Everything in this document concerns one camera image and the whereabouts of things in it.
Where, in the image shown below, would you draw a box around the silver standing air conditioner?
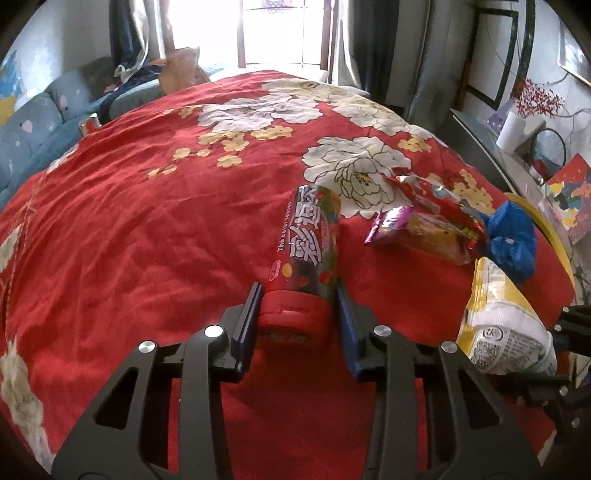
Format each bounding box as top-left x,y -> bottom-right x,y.
407,0 -> 475,132

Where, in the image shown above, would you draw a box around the dark right curtain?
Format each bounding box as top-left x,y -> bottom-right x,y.
338,0 -> 400,101

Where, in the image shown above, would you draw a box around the glass balcony door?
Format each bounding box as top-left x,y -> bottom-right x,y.
160,0 -> 335,71

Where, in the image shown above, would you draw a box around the dark tv console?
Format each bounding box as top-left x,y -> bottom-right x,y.
450,108 -> 591,278

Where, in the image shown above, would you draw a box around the purple yellow snack wrapper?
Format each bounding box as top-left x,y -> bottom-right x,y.
365,206 -> 478,266

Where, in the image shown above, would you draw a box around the china map poster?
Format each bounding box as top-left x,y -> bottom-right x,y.
0,50 -> 23,127

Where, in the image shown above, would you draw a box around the yellow rimmed trash bin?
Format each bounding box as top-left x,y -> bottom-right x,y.
504,192 -> 576,289

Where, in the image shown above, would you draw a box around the colourful portrait painting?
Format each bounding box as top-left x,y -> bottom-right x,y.
543,154 -> 591,244

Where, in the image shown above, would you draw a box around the blue sectional sofa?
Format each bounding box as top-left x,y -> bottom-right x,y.
1,57 -> 165,205

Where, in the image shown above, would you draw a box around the red drink can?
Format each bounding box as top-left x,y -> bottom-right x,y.
78,113 -> 102,137

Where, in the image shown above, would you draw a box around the red berry branches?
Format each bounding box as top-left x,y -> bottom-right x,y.
511,78 -> 564,118

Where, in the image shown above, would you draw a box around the blue plastic bag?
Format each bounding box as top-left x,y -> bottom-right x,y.
483,201 -> 537,286

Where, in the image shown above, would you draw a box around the dark left curtain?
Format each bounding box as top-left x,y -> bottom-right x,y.
108,0 -> 150,70

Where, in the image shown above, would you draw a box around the red clear snack wrapper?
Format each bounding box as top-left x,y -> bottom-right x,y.
387,174 -> 485,233

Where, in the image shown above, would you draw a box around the wall mounted television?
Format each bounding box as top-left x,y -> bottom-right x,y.
557,22 -> 591,87

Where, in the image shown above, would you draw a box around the red candy tube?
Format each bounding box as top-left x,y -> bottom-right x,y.
259,184 -> 341,343

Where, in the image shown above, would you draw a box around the yellow white snack bag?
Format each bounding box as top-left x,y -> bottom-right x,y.
456,257 -> 557,376

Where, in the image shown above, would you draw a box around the red floral blanket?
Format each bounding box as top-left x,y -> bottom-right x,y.
1,72 -> 574,479

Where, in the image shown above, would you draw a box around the dark curtain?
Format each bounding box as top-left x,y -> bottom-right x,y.
108,0 -> 150,70
338,0 -> 400,101

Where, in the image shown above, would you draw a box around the white cylindrical vase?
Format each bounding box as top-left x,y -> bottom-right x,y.
496,111 -> 526,154

